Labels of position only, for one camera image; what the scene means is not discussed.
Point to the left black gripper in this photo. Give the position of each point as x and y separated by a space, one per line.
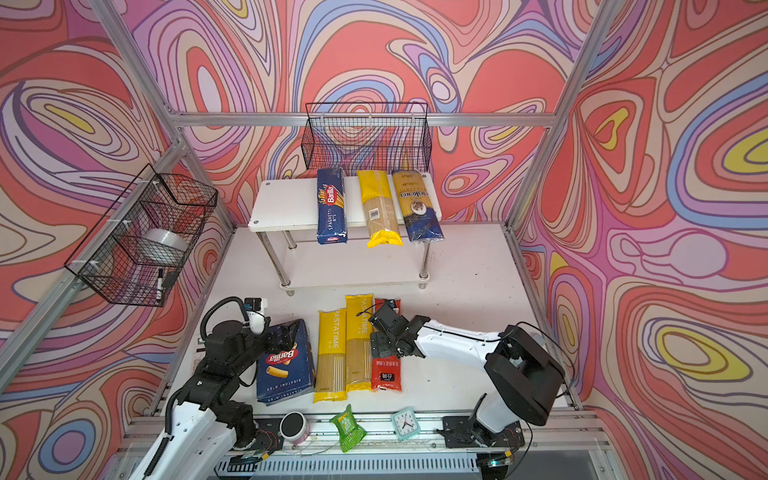
282 337

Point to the teal alarm clock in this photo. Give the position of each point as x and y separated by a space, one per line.
405 424

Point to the white pink calculator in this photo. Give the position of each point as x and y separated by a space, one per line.
198 355

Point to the black wire basket left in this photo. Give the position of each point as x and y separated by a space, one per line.
119 265

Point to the blue Barilla rigatoni box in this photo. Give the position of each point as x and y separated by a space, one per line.
286 369

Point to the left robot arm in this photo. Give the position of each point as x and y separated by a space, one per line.
202 421

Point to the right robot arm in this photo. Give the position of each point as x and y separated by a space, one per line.
525 376

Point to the long yellow Pastatime bag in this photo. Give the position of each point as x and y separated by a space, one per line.
358 344

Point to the white two-tier shelf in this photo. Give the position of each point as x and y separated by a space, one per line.
285 220

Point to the yellow barcode spaghetti bag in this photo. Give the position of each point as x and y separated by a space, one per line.
378 208

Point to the red spaghetti bag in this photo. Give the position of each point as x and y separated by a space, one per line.
386 365

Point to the green snack pouch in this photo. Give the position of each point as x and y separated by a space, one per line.
350 432

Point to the black marker pen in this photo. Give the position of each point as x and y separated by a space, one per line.
159 295

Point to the blue Barilla spaghetti box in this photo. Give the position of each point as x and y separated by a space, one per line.
332 228

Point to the dark blue yellow spaghetti bag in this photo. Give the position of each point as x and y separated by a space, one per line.
420 218

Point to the black wire basket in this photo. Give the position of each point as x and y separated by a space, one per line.
367 135
119 265

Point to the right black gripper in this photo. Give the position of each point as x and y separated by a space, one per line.
378 344

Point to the black wire basket back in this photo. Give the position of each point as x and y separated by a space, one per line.
367 135

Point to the short yellow Pastatime bag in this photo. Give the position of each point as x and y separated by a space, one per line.
330 382

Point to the silver tape roll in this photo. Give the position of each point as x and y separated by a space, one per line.
166 239

